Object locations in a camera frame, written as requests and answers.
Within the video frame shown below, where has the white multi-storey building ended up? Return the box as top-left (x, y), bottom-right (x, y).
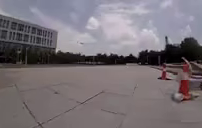
top-left (0, 11), bottom-right (59, 64)

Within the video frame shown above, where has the grey paved plaza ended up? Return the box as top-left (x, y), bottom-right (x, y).
top-left (0, 63), bottom-right (202, 128)

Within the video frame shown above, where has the orange traffic cone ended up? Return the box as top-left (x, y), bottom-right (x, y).
top-left (177, 62), bottom-right (192, 101)
top-left (159, 63), bottom-right (169, 81)

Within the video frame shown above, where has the row of dark trees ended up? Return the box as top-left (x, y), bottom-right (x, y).
top-left (0, 36), bottom-right (202, 66)

